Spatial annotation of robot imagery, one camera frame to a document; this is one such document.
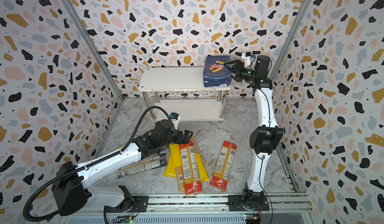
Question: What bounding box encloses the blue Barilla penne box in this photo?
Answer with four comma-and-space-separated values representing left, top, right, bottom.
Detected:
203, 56, 232, 88

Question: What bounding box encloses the blue Barilla spaghetti box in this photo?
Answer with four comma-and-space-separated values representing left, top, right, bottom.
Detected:
141, 146, 170, 160

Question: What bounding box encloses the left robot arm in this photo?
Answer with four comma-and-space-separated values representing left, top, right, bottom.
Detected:
52, 120, 193, 216

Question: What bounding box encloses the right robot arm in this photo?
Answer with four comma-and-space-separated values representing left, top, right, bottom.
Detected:
224, 55, 284, 213

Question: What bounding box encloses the white two-tier shelf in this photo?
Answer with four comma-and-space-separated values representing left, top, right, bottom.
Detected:
138, 67, 231, 122

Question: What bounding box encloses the yellow spaghetti bag behind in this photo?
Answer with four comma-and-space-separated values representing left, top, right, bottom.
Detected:
175, 139, 200, 192

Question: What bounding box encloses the yellow spaghetti bag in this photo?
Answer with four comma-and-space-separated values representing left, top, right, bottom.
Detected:
164, 144, 210, 183
175, 139, 200, 192

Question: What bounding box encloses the red-end spaghetti bag centre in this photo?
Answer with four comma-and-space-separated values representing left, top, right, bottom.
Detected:
179, 141, 203, 195

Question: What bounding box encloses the red-end spaghetti bag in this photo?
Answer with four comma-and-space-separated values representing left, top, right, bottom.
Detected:
210, 141, 237, 192
179, 141, 203, 195

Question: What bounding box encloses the clear blue-end spaghetti bag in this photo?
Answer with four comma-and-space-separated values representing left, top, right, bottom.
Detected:
118, 154, 168, 179

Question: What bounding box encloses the red-end spaghetti bag right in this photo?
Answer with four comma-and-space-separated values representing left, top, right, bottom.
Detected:
210, 141, 237, 192

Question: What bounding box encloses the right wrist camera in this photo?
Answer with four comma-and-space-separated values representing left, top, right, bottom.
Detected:
241, 52, 255, 68

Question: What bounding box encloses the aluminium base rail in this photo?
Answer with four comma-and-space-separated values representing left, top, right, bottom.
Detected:
58, 193, 317, 224

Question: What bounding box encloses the black corrugated cable left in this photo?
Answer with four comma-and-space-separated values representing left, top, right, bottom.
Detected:
22, 105, 172, 223

